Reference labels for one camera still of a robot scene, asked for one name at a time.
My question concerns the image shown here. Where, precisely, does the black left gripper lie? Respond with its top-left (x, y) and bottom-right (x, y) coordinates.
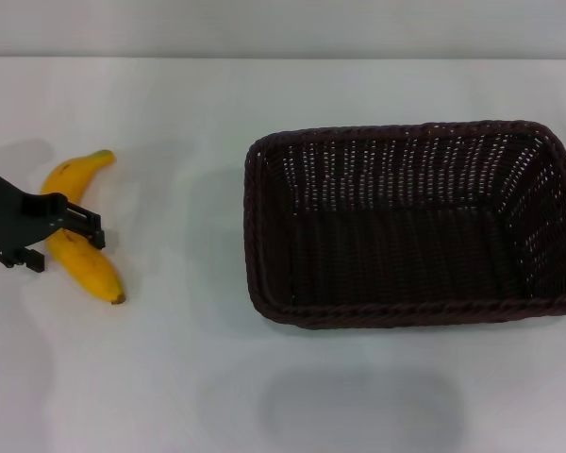
top-left (0, 163), bottom-right (107, 275)

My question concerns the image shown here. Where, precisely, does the dark brown woven basket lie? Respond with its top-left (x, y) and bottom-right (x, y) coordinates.
top-left (243, 119), bottom-right (566, 330)

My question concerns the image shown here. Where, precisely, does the yellow banana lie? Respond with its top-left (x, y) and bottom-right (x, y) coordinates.
top-left (39, 149), bottom-right (127, 306)

